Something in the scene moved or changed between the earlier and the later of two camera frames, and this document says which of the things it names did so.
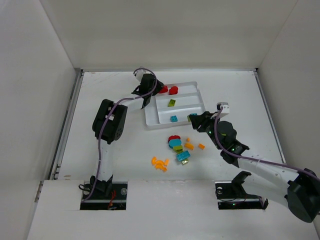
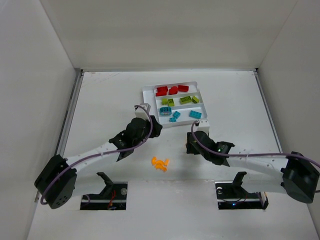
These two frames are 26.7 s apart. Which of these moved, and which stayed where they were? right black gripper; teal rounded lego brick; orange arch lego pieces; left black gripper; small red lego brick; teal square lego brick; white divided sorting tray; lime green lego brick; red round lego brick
Moved: teal square lego brick; right black gripper; teal rounded lego brick; left black gripper
Stayed: lime green lego brick; small red lego brick; orange arch lego pieces; red round lego brick; white divided sorting tray
